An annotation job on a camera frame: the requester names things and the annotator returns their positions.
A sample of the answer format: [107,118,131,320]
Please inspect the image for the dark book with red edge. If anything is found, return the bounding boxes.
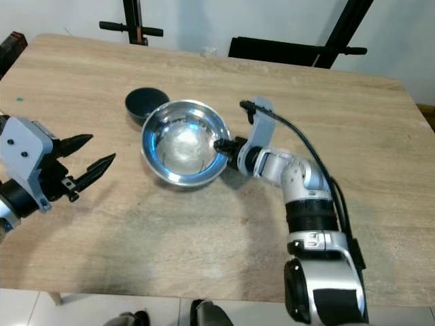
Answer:
[0,31,29,79]

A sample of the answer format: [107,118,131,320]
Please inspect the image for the robot left leg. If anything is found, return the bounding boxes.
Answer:
[118,310,156,326]

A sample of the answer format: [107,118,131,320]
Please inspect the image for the black weight bench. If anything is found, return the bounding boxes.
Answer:
[228,0,376,69]

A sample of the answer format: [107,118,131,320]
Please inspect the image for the robot leg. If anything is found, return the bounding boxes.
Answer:
[190,299,238,326]
[118,310,156,326]

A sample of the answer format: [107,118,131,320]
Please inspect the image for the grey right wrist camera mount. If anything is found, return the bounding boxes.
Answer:
[243,96,277,179]

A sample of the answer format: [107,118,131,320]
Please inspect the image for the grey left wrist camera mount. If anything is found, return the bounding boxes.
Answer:
[4,115,63,212]

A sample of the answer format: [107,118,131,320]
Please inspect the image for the robot right leg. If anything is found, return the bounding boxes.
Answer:
[190,299,238,326]

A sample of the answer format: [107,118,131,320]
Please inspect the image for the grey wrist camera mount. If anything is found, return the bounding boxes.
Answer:
[4,115,63,212]
[243,96,277,179]

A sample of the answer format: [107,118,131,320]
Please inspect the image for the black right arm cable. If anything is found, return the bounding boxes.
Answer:
[239,99,362,274]

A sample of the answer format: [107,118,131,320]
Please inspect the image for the black metal stand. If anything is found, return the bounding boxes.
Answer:
[99,0,164,48]

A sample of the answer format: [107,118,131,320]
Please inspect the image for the shiny steel bowl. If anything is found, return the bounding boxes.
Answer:
[141,98,232,187]

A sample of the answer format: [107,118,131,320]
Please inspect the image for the small dark bowl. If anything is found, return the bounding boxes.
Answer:
[124,86,171,128]

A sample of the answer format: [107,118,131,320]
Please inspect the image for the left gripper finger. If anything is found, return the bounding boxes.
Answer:
[59,132,94,156]
[71,153,117,193]

